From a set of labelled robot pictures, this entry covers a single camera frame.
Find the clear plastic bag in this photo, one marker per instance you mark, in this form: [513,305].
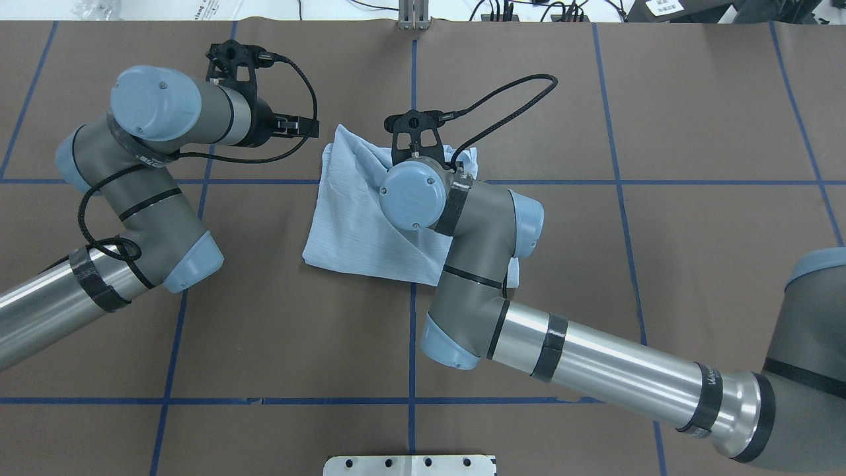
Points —
[100,10]

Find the white camera pole base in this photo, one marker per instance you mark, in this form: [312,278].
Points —
[448,464]

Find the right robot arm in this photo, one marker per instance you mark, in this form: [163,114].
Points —
[717,312]

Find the black USB hub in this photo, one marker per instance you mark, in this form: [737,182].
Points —
[550,11]

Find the black labelled box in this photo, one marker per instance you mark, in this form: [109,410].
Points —
[697,12]

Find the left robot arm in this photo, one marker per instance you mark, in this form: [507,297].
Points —
[140,231]

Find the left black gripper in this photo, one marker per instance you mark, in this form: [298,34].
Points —
[260,123]

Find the light blue button shirt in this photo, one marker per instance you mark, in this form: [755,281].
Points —
[349,232]

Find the aluminium frame post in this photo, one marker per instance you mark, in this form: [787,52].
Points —
[414,15]

